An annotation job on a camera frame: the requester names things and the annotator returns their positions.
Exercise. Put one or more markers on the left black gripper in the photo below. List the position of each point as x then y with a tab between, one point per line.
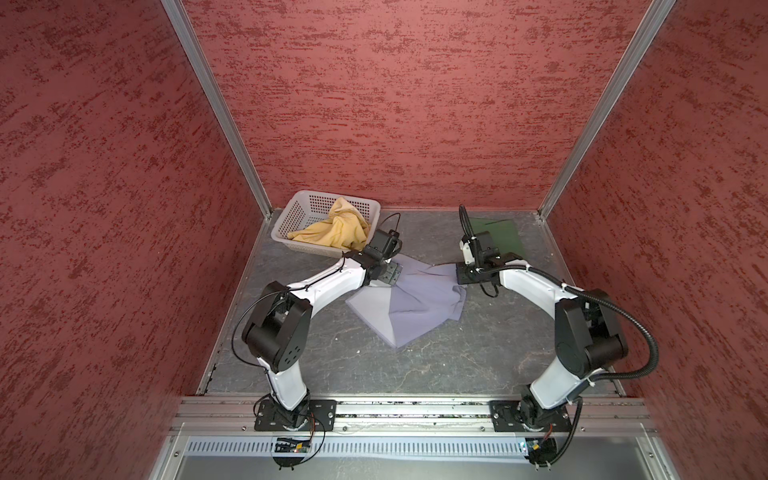
392	273

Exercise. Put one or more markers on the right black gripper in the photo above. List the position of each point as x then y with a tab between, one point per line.
462	278

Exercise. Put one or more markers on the green skirt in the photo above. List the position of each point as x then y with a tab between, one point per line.
504	234

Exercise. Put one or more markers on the lavender skirt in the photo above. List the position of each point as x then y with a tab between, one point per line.
422	299

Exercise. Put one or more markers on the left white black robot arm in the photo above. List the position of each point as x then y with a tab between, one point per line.
277	324

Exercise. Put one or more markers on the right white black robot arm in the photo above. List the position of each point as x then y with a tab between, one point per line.
587	336

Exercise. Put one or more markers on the yellow skirt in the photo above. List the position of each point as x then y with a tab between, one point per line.
345	228

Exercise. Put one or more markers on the white plastic laundry basket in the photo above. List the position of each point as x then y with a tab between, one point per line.
307	207

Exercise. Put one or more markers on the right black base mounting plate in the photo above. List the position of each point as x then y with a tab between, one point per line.
527	416

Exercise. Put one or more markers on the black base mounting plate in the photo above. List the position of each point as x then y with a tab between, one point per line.
312	414
527	416

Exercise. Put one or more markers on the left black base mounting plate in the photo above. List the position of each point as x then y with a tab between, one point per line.
312	414

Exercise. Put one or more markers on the right small circuit board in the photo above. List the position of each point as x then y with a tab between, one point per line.
541	452

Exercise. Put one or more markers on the small circuit board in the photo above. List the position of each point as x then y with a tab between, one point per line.
541	452
284	445

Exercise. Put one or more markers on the left small circuit board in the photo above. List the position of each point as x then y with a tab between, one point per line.
284	445

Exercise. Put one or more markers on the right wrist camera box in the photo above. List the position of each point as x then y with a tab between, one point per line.
467	253

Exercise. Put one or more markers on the aluminium front rail frame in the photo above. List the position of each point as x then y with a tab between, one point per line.
440	428

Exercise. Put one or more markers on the left aluminium corner post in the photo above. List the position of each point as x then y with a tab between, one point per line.
190	43

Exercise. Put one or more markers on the aluminium corner post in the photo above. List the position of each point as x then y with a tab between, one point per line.
640	42
190	43

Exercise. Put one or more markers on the right aluminium corner post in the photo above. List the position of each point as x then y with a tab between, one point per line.
640	42

